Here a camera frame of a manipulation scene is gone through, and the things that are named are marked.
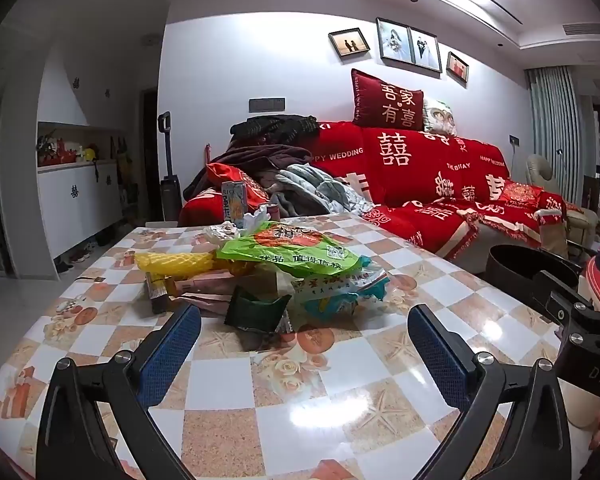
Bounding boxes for white patterned cushion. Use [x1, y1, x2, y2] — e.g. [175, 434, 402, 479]
[422, 97, 458, 137]

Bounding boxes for row of shoes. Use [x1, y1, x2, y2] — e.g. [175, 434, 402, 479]
[55, 242, 98, 273]

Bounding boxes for brown snack packet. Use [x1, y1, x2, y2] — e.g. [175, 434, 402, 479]
[147, 272, 176, 316]

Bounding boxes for grey curtain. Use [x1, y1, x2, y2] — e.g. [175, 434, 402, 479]
[525, 66, 583, 206]

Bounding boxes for pink packet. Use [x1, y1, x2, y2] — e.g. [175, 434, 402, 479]
[172, 270, 261, 306]

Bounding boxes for yellow foam fruit net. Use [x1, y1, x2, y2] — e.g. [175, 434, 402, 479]
[135, 251, 231, 278]

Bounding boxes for small framed red picture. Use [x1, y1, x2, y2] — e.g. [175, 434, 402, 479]
[446, 51, 469, 83]

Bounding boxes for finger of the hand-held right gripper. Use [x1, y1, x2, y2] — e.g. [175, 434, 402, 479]
[530, 269, 581, 295]
[546, 291, 597, 322]

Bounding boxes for blue white drink carton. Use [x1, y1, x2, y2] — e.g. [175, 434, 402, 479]
[221, 180, 246, 228]

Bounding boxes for red gift decorations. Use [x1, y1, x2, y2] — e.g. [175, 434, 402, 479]
[37, 132, 83, 166]

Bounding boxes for dark green wrapper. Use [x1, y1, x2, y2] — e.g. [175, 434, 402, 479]
[224, 285, 293, 336]

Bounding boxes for upright vacuum cleaner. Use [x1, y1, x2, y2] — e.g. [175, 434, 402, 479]
[159, 111, 183, 223]

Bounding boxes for white cabinet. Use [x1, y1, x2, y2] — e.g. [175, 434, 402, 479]
[36, 122, 128, 276]

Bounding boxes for red covered sofa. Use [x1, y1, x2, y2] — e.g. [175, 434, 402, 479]
[178, 120, 586, 266]

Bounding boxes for green plastic bag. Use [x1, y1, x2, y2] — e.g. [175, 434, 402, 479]
[216, 220, 363, 278]

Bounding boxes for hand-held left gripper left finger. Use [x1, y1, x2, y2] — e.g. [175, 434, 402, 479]
[36, 302, 203, 480]

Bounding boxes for beige armchair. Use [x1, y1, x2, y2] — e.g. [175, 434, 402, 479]
[525, 154, 600, 256]

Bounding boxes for black garment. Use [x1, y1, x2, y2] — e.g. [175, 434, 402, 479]
[230, 115, 321, 148]

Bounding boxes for light blue snack wrapper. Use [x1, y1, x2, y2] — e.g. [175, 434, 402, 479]
[290, 255, 391, 318]

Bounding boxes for framed bride photo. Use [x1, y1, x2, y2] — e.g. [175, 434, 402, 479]
[376, 17, 415, 65]

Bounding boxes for crumpled clear plastic wrapper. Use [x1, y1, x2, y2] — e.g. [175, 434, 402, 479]
[204, 222, 241, 248]

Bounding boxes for red embroidered cushion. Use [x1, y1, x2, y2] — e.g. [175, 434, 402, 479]
[206, 162, 268, 211]
[500, 180, 546, 207]

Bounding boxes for black trash bin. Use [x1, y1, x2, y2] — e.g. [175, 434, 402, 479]
[486, 244, 583, 293]

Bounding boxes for brown garment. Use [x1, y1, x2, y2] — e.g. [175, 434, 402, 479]
[182, 145, 321, 211]

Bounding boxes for red square cushion white characters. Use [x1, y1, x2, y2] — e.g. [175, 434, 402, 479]
[351, 69, 426, 132]

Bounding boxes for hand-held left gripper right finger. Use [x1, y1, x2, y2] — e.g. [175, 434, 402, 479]
[407, 304, 573, 480]

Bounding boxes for framed sunset photo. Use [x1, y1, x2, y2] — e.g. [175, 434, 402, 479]
[328, 27, 371, 58]

